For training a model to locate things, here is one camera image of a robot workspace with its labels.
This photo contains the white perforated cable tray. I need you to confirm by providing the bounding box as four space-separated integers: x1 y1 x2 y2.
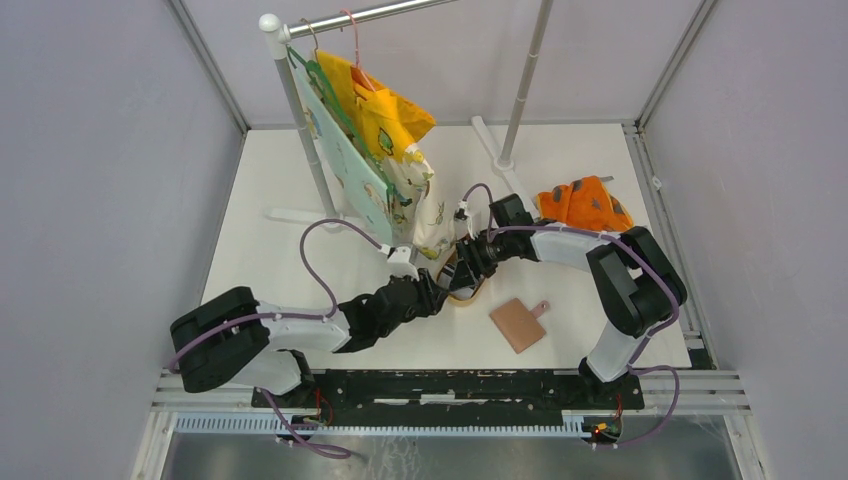
173 412 590 440

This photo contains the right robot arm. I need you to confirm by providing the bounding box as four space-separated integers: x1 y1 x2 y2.
437 194 688 408

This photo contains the orange patterned cloth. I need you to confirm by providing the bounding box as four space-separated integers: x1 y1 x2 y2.
535 176 635 232

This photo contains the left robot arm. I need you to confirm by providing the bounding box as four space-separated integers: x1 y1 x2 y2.
167 269 448 408

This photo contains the yellow garment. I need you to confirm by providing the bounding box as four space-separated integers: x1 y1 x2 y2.
316 50 436 164

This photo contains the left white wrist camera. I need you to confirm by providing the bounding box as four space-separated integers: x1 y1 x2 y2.
381 245 420 280

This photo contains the cream printed garment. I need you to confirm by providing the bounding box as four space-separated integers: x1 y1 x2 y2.
383 143 455 260

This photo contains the yellow oval tray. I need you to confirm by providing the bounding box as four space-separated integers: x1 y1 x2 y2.
437 250 487 306

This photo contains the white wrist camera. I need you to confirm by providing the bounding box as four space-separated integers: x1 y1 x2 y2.
381 245 420 280
453 200 473 223

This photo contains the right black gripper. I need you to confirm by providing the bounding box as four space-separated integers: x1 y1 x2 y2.
449 230 513 292

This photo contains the light green printed garment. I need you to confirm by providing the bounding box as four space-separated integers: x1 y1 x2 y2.
288 52 399 248

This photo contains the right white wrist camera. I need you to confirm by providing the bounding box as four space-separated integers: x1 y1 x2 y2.
453 200 473 223

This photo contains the pink clothes hanger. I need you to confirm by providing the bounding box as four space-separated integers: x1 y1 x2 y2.
340 9 376 92

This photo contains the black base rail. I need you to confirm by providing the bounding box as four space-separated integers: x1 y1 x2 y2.
251 369 645 427

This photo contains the white metal clothes rack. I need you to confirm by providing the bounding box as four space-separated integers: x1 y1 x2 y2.
258 0 553 224

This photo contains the green clothes hanger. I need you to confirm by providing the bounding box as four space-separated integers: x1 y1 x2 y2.
286 46 405 207

